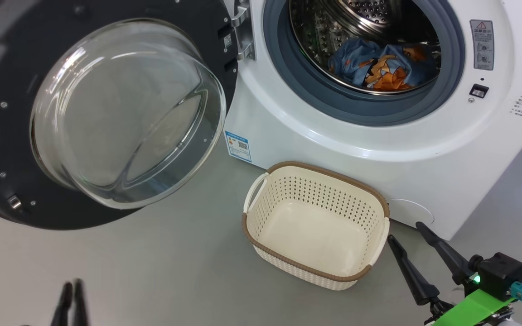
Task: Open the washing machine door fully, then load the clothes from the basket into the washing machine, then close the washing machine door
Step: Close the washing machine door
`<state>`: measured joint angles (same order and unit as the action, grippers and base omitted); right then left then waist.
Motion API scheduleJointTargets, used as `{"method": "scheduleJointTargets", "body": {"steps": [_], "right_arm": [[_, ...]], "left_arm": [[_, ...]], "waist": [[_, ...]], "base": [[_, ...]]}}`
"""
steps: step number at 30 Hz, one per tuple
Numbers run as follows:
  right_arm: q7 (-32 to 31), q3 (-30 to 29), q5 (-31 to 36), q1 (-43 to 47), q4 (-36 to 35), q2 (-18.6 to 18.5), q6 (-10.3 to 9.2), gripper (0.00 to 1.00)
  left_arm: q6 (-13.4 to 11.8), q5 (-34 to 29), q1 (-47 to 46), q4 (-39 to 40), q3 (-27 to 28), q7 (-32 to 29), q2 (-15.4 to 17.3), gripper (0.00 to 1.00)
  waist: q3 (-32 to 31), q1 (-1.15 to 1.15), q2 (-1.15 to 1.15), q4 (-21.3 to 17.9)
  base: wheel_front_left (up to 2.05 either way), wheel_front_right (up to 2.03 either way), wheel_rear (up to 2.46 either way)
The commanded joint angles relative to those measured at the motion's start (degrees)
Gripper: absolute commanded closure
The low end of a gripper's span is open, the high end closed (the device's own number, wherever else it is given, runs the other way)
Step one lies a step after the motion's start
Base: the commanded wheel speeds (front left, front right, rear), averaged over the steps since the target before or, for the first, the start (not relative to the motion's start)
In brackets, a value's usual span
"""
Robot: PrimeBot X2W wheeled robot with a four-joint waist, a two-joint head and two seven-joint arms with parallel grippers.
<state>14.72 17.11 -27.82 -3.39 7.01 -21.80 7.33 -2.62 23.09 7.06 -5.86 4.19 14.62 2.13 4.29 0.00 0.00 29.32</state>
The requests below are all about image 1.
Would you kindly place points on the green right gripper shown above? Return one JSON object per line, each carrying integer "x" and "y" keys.
{"x": 474, "y": 310}

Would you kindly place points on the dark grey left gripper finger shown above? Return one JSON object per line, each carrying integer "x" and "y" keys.
{"x": 79, "y": 303}
{"x": 64, "y": 305}

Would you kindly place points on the black round washer door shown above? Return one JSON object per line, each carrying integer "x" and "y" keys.
{"x": 7, "y": 68}

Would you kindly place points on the white front-load washing machine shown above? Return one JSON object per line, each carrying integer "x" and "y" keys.
{"x": 379, "y": 149}

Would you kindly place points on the black door latch socket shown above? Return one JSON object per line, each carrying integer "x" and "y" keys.
{"x": 479, "y": 91}

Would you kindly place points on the stainless steel washing machine drum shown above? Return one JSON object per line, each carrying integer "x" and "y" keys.
{"x": 324, "y": 27}

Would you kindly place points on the metal door hinge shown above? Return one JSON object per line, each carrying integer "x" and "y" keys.
{"x": 243, "y": 31}

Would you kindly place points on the round white filter cover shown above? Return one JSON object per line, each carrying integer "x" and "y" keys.
{"x": 413, "y": 213}

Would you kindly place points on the cream perforated laundry basket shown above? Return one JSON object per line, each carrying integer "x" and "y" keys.
{"x": 315, "y": 235}

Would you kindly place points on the blue energy label sticker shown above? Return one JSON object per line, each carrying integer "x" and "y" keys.
{"x": 238, "y": 147}

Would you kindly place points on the grey warning sticker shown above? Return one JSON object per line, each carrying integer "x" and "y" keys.
{"x": 482, "y": 45}

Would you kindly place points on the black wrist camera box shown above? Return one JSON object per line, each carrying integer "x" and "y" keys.
{"x": 503, "y": 271}

